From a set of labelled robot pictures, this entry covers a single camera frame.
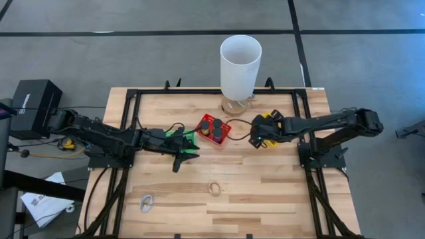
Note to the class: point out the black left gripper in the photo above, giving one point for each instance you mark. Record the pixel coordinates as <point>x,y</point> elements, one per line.
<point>169,142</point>

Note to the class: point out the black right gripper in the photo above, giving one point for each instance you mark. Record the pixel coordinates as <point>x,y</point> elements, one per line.
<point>269,127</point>

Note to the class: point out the yellow sand hourglass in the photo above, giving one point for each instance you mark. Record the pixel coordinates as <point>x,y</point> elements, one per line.
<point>205,124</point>

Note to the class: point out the red plastic basket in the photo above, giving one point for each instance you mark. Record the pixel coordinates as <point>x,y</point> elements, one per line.
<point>226,127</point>

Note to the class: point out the green sand hourglass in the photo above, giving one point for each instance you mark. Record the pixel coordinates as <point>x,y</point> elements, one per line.
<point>217,123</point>

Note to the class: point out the gold metal wristwatch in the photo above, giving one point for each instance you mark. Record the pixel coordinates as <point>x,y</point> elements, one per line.
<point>210,187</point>

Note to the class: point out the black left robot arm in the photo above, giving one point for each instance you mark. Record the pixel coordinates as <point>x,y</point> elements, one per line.
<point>99,132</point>

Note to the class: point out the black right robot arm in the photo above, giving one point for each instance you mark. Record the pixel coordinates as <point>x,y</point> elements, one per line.
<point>318,124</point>

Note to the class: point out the yellow plastic basket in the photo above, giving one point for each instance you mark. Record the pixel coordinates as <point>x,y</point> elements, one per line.
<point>270,143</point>

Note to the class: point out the green plastic basket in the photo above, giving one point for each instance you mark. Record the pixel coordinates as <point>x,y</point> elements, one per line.
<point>191,132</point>

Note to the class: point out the white shade table lamp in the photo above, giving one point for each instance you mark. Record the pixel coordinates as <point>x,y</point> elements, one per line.
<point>239,76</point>

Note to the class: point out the silver carabiner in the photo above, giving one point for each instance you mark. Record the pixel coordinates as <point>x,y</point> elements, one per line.
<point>142,203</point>

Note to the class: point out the black metal beam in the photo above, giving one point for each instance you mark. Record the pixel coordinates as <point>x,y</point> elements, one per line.
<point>40,186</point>

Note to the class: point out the white printed paper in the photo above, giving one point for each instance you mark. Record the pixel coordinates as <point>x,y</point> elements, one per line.
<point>43,206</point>

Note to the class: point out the black cardboard box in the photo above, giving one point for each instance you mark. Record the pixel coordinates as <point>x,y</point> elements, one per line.
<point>33,106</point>

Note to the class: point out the black table frame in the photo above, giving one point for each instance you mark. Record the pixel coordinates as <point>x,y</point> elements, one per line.
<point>282,91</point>

